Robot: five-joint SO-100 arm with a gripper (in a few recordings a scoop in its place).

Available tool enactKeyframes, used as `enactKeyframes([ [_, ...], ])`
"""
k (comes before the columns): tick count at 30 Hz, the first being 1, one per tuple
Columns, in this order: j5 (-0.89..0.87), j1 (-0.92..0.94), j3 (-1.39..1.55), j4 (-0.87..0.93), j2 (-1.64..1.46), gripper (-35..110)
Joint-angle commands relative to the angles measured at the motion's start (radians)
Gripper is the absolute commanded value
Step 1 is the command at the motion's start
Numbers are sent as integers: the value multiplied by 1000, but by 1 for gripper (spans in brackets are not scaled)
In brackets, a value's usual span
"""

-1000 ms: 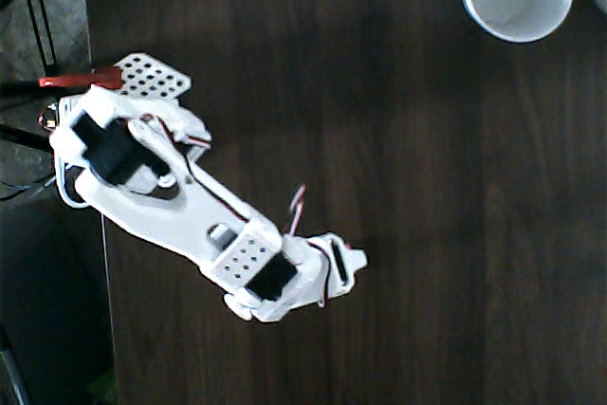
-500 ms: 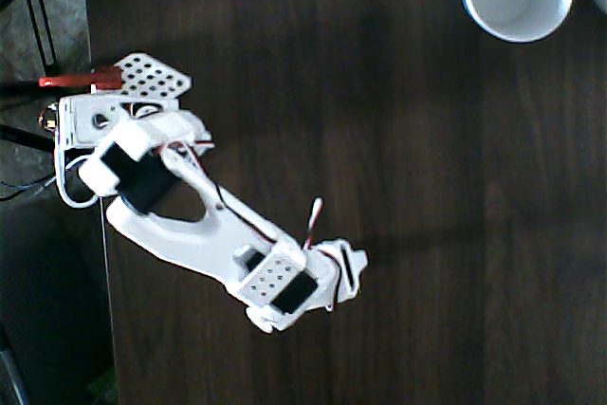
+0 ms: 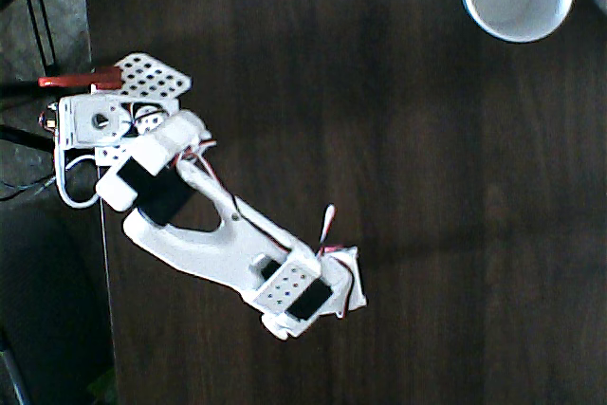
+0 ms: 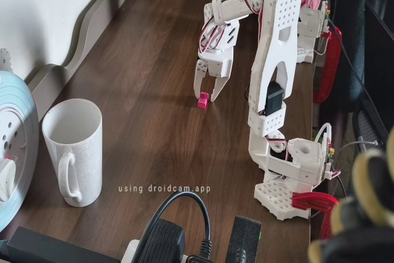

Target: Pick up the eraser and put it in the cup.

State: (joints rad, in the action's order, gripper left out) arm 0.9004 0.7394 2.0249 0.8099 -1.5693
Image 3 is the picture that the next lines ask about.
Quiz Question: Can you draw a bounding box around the red clamp under follower arm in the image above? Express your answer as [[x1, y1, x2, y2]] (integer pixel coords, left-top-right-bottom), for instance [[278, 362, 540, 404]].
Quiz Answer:
[[37, 66, 124, 94]]

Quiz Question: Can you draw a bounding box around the white cable loop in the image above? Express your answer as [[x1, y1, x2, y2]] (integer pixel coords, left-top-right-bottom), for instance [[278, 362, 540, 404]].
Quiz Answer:
[[53, 148, 104, 210]]

